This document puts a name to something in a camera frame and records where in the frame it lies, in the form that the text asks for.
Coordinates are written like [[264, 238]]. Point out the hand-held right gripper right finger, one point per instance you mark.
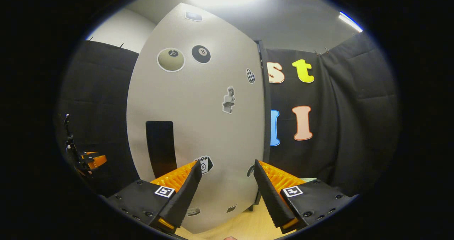
[[273, 201]]

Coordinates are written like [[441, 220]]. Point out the dark grey cabinet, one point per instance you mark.
[[266, 126]]

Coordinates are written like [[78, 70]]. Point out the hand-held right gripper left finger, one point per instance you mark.
[[182, 197]]

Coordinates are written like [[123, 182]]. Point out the beige cabinet door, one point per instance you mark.
[[198, 126]]

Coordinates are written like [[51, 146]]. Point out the green book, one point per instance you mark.
[[309, 179]]

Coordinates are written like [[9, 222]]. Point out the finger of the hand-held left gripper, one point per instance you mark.
[[98, 161]]

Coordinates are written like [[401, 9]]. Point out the black backdrop cloth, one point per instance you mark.
[[354, 126]]

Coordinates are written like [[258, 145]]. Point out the small ceiling light panel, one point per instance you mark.
[[350, 21]]

